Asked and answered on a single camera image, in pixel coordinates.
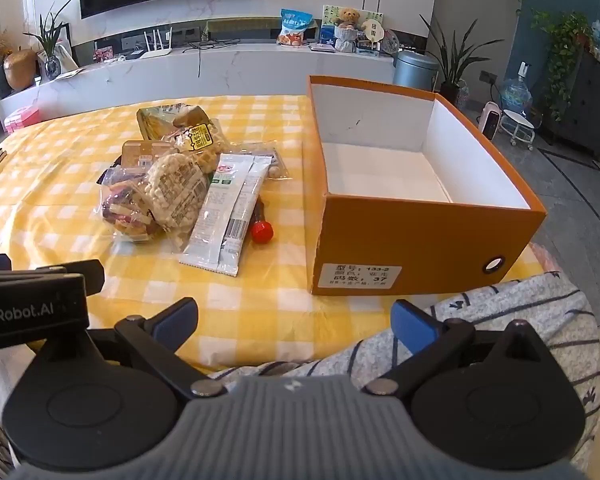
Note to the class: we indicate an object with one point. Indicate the pink small heater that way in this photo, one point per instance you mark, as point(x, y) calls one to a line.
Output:
point(490, 122)

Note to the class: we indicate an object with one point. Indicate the orange cardboard box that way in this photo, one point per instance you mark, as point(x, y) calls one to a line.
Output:
point(405, 240)

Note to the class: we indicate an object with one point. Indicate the green plant in glass vase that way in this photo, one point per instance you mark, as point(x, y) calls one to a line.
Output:
point(51, 62)

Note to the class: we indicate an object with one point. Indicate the blue water bottle with pump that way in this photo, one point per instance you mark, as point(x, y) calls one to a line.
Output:
point(515, 95)

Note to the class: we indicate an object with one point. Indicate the green picture board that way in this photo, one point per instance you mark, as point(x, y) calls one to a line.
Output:
point(327, 12)

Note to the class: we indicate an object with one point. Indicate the round paper fan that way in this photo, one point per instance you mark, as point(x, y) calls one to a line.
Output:
point(372, 30)

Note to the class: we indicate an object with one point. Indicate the long leaved potted plant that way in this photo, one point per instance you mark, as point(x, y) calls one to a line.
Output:
point(455, 92)

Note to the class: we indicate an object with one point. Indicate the colourful mixed chips packet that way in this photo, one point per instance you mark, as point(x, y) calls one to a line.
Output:
point(125, 210)

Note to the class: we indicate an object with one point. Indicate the white paper sheet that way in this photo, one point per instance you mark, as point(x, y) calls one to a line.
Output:
point(69, 74)

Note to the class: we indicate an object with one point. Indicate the decorated round plate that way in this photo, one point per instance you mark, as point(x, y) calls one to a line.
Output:
point(391, 42)

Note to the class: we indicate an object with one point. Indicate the clear waffle packet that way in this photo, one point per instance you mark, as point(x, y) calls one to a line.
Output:
point(205, 145)

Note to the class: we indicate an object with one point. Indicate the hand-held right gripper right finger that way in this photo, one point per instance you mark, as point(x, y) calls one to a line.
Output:
point(412, 322)

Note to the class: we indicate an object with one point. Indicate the closed white laptop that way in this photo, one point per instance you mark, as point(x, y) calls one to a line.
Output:
point(322, 47)

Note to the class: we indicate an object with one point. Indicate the dark cabinet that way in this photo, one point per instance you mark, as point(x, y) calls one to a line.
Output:
point(587, 105)

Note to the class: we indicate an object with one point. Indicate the grey metal trash can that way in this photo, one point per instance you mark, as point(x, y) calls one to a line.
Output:
point(412, 70)

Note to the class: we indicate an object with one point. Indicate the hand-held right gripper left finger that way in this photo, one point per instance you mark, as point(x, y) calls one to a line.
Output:
point(175, 320)

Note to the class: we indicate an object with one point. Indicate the white marble bench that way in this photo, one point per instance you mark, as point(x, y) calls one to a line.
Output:
point(255, 70)

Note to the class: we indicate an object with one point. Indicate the white round stool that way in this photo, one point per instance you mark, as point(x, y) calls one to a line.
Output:
point(517, 120)

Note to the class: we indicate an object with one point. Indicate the wall socket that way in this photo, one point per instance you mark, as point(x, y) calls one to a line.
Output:
point(488, 78)

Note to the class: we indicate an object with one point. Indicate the teddy bear in grey wrap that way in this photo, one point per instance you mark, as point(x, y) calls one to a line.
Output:
point(347, 35)

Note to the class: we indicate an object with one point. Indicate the round rice cracker packet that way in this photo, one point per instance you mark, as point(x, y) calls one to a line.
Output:
point(175, 195)

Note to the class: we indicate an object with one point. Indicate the blue box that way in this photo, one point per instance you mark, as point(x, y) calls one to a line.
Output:
point(327, 34)

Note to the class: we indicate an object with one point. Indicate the white green long packet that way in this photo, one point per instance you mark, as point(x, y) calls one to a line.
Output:
point(210, 225)
point(241, 220)

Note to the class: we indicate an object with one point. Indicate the trailing ivy plant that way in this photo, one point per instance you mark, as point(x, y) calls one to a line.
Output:
point(565, 40)

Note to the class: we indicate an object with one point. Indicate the bronze round vase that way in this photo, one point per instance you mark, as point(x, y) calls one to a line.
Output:
point(20, 67)

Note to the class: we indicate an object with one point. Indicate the pink photo frame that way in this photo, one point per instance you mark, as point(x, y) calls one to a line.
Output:
point(104, 55)

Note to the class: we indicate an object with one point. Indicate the blue snack bag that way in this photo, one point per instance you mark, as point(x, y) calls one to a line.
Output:
point(295, 22)

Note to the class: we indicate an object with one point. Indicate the clear yogurt ball packet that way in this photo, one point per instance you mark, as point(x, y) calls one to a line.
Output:
point(276, 167)

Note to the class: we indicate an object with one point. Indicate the black set-top box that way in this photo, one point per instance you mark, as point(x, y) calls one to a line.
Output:
point(132, 55)

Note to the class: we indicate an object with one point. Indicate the pink box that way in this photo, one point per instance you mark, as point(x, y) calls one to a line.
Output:
point(22, 117)

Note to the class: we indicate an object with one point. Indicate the white router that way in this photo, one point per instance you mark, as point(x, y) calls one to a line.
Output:
point(156, 52)

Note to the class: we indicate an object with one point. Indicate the brown cracker packet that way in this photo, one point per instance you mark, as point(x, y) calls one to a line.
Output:
point(140, 152)

